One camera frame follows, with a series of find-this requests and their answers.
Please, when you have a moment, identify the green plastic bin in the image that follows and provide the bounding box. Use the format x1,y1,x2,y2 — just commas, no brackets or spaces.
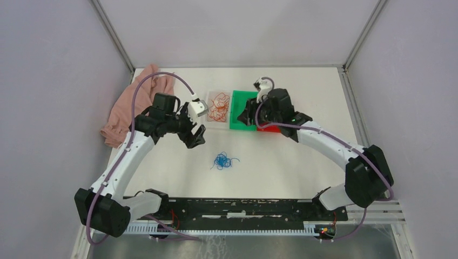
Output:
229,90,257,131

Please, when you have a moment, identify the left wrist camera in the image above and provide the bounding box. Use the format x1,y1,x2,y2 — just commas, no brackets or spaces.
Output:
187,94,209,123

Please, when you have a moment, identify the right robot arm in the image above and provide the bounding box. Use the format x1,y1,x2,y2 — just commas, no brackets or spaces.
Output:
237,88,394,220

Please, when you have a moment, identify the red plastic bin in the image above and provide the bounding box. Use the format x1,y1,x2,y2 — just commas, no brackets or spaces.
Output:
256,122,281,133

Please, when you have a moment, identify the clear plastic bin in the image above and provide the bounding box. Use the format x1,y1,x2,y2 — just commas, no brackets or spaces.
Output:
203,90,232,130

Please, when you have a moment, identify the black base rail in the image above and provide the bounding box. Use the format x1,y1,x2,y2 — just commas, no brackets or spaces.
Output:
152,197,348,230

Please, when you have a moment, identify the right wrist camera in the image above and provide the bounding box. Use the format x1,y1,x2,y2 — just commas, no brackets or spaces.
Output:
253,77,275,103

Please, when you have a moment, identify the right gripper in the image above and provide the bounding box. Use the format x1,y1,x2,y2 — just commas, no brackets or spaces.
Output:
237,95,281,126

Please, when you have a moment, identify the white cable duct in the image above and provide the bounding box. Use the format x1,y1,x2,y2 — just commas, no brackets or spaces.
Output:
125,222,337,237

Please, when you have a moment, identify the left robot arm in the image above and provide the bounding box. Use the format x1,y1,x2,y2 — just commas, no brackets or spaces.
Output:
74,93,209,237

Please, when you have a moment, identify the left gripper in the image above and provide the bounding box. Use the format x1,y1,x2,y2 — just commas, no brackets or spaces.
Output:
165,103,206,148

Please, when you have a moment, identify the orange cable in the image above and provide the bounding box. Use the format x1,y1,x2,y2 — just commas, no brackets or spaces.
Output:
206,92,231,123

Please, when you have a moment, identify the pink cloth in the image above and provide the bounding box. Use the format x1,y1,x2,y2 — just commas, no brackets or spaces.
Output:
100,64,175,148

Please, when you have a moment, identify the cable bundle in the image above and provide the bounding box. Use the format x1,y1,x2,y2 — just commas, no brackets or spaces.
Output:
210,152,240,171

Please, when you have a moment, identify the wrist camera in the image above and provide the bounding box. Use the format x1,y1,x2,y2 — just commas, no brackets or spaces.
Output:
253,77,275,103
187,94,209,123

